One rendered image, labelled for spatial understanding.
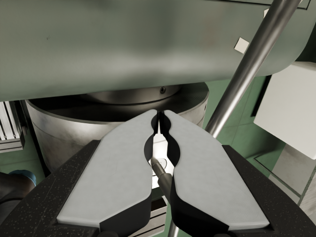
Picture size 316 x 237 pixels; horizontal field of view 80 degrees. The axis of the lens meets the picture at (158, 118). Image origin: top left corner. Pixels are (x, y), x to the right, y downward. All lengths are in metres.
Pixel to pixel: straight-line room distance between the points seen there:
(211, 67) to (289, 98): 2.10
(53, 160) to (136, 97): 0.15
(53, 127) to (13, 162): 1.59
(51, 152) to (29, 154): 1.48
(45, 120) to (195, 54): 0.20
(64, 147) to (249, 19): 0.26
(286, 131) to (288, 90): 0.42
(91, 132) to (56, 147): 0.07
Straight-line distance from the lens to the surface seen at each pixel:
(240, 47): 0.24
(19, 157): 1.82
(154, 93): 0.27
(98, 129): 0.23
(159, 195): 0.92
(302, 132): 2.29
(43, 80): 0.18
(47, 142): 0.31
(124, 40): 0.17
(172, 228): 0.27
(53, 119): 0.26
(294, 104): 2.30
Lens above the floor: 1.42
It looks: 52 degrees down
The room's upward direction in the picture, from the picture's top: 140 degrees clockwise
